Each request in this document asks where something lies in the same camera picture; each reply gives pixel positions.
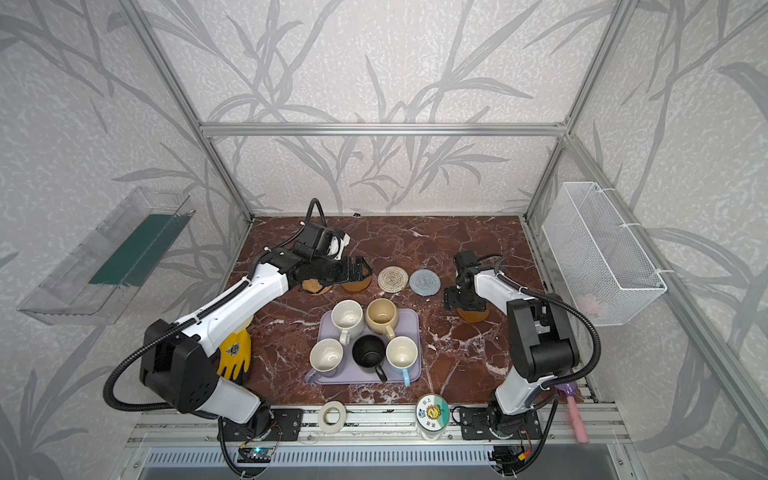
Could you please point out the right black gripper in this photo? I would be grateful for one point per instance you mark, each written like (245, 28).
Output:
(450, 300)

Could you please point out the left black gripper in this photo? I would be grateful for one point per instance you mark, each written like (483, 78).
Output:
(348, 276)

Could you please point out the amber brown coaster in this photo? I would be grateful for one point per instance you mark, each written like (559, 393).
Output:
(472, 316)

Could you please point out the woven cork coaster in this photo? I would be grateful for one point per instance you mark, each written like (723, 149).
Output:
(314, 287)

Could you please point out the grey round coaster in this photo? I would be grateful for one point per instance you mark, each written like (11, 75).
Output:
(425, 283)

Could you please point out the brown wooden coaster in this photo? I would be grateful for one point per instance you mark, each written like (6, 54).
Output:
(357, 287)

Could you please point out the beige spiral woven coaster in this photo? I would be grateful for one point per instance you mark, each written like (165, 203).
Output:
(392, 279)

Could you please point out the beige mug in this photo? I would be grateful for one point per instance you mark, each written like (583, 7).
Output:
(381, 317)

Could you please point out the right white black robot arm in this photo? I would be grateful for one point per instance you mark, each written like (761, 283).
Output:
(551, 342)

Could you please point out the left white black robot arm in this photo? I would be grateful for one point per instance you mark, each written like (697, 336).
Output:
(176, 357)

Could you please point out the black mug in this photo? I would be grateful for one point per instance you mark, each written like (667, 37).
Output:
(369, 353)

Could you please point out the round lidded container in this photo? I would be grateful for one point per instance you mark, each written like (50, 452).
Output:
(432, 416)

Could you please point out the yellow work glove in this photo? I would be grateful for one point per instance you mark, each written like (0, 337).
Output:
(235, 357)

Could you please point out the pink object in basket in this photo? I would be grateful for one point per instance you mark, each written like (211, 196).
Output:
(590, 305)

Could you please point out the white tape roll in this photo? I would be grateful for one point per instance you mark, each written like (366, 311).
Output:
(331, 417)

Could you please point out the pink purple spatula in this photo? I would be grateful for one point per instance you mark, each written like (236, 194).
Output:
(579, 428)

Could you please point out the white mug blue handle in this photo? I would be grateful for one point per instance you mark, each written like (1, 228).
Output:
(402, 354)

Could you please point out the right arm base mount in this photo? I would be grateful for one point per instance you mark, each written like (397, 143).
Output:
(489, 424)

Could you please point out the white wire mesh basket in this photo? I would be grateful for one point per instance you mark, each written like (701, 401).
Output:
(597, 253)

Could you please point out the aluminium front rail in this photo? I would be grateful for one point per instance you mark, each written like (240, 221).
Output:
(365, 425)

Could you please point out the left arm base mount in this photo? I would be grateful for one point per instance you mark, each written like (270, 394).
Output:
(281, 424)

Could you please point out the clear plastic wall bin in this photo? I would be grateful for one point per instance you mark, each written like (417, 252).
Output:
(95, 283)

